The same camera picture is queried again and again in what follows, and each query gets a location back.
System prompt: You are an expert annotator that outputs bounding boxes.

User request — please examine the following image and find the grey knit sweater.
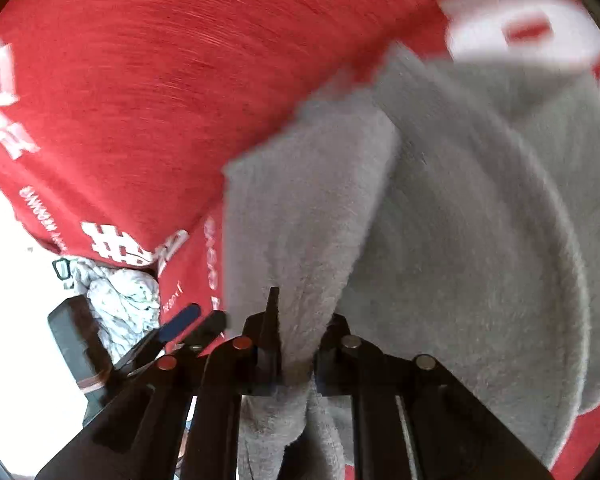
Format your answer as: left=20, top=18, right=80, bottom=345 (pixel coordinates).
left=223, top=48, right=600, bottom=479

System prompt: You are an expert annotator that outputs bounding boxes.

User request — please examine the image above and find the light floral cloth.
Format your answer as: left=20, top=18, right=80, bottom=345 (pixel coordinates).
left=69, top=258, right=160, bottom=363

